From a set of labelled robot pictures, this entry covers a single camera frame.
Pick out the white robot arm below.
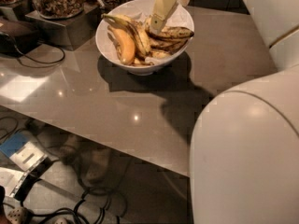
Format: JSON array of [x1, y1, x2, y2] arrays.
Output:
[[190, 0, 299, 224]]

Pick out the blue and white box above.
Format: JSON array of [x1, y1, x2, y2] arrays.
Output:
[[0, 133, 48, 171]]

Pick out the black device with cable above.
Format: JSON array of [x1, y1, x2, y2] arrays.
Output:
[[0, 17, 65, 67]]

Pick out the dark spotted top banana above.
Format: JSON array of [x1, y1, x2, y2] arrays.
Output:
[[144, 17, 194, 39]]

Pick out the yellow unspotted banana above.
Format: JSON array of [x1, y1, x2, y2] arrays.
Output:
[[107, 25, 135, 65]]

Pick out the spotted lower bananas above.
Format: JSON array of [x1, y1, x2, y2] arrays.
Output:
[[132, 37, 188, 66]]

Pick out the black floor cables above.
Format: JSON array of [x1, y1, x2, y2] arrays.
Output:
[[0, 115, 129, 224]]

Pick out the long spotted banana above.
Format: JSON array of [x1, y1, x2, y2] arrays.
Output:
[[102, 14, 150, 57]]

